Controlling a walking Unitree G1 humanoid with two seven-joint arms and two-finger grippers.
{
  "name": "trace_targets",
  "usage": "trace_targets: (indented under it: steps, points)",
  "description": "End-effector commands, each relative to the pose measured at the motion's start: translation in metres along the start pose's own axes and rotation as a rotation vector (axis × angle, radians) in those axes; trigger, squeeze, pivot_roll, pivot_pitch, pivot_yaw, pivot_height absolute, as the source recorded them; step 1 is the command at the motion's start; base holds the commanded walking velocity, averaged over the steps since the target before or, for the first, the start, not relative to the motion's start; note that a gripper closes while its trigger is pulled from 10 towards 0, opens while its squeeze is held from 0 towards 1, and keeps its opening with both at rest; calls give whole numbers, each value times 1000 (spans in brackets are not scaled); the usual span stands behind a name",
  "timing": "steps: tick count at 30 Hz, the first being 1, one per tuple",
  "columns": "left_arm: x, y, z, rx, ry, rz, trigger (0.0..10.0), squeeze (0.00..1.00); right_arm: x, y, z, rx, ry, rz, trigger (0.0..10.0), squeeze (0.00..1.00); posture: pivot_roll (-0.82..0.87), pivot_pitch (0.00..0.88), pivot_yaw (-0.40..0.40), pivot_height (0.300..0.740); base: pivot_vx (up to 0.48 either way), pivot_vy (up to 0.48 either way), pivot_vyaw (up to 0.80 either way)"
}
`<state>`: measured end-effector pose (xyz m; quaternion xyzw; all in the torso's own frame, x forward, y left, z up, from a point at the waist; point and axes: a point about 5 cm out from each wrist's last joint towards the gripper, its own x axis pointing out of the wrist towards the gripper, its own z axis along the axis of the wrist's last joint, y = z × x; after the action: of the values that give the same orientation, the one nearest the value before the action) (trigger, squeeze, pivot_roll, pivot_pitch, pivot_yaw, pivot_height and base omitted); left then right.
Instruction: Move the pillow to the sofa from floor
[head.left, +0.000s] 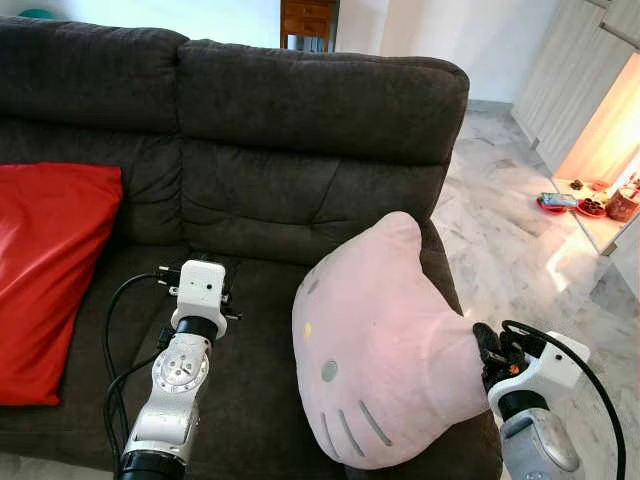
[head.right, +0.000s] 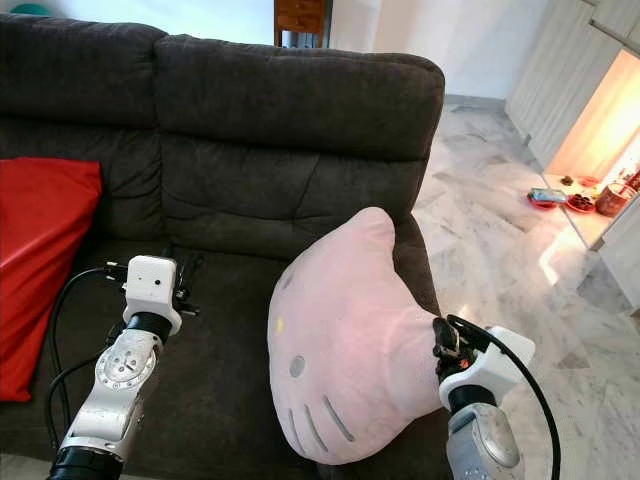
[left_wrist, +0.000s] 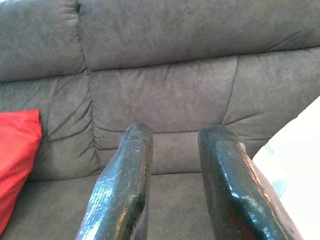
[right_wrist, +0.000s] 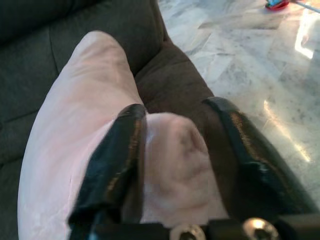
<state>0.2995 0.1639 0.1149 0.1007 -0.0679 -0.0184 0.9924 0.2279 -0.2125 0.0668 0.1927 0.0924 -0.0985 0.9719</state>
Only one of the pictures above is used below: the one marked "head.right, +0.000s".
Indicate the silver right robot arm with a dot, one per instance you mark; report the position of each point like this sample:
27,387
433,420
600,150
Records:
485,445

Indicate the dark brown fabric sofa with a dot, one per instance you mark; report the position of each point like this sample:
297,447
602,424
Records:
290,130

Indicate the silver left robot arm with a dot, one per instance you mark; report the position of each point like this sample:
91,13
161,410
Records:
125,370

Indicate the red plate with dark fruit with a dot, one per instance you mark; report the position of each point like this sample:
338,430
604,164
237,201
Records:
581,203

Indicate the pink plush cat-face pillow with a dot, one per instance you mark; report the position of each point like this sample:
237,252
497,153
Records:
360,345

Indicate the tall white panelled cabinet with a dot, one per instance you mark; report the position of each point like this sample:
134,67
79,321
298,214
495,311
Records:
560,80

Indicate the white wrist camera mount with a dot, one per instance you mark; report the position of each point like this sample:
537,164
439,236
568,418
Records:
500,360
152,283

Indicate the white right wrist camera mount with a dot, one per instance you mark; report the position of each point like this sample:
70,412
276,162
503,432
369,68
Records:
500,360

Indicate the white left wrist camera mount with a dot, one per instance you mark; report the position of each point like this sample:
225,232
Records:
152,283

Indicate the red rectangular pillow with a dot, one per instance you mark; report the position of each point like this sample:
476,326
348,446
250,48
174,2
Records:
45,270

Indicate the brown wooden drawer cabinet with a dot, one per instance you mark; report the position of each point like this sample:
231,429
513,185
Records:
300,18

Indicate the white cabinet with wooden side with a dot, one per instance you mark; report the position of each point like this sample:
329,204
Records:
622,250

